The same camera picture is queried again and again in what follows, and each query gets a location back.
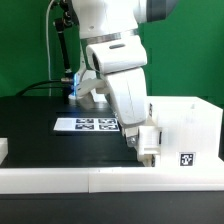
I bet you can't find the white drawer cabinet frame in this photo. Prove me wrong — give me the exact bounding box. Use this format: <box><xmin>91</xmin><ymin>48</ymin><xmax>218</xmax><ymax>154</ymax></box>
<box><xmin>147</xmin><ymin>96</ymin><xmax>223</xmax><ymax>168</ymax></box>

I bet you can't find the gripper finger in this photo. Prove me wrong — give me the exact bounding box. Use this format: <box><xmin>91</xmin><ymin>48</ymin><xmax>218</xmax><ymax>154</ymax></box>
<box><xmin>125</xmin><ymin>135</ymin><xmax>138</xmax><ymax>147</ymax></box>

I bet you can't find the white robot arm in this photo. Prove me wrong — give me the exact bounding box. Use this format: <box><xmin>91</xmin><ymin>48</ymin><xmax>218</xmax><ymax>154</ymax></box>
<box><xmin>62</xmin><ymin>0</ymin><xmax>179</xmax><ymax>147</ymax></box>

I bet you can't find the white left fence rail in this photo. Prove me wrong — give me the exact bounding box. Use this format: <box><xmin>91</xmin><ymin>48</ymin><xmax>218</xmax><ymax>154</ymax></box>
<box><xmin>0</xmin><ymin>138</ymin><xmax>8</xmax><ymax>165</ymax></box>

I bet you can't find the white drawer box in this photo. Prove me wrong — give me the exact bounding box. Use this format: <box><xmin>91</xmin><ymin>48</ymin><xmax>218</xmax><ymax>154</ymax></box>
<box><xmin>137</xmin><ymin>126</ymin><xmax>162</xmax><ymax>156</ymax></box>
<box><xmin>142</xmin><ymin>155</ymin><xmax>160</xmax><ymax>167</ymax></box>

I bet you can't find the white fence rail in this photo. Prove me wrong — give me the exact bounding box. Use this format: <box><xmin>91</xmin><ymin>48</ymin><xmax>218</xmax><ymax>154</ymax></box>
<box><xmin>0</xmin><ymin>138</ymin><xmax>8</xmax><ymax>165</ymax></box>
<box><xmin>0</xmin><ymin>168</ymin><xmax>224</xmax><ymax>194</ymax></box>

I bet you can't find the white front drawer box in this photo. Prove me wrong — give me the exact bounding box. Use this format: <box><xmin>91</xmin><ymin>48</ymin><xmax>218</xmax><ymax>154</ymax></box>
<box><xmin>142</xmin><ymin>155</ymin><xmax>160</xmax><ymax>167</ymax></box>

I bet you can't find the white thin cable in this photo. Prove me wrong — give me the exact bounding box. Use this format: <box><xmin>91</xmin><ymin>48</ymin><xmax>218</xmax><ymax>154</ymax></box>
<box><xmin>45</xmin><ymin>0</ymin><xmax>57</xmax><ymax>97</ymax></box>

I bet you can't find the white front fence rail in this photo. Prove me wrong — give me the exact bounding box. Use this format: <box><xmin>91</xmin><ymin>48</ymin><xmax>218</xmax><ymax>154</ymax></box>
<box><xmin>0</xmin><ymin>168</ymin><xmax>224</xmax><ymax>194</ymax></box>

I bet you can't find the black cable bundle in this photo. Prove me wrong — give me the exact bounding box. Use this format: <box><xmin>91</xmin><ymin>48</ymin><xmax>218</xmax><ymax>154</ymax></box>
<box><xmin>15</xmin><ymin>18</ymin><xmax>75</xmax><ymax>98</ymax></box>

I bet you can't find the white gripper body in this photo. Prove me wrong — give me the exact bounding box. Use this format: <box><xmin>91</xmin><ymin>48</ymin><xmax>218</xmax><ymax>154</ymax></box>
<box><xmin>86</xmin><ymin>35</ymin><xmax>148</xmax><ymax>129</ymax></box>

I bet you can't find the marker sheet on table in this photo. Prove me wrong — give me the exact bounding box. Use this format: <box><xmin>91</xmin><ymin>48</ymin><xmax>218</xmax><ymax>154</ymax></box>
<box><xmin>53</xmin><ymin>118</ymin><xmax>119</xmax><ymax>132</ymax></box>

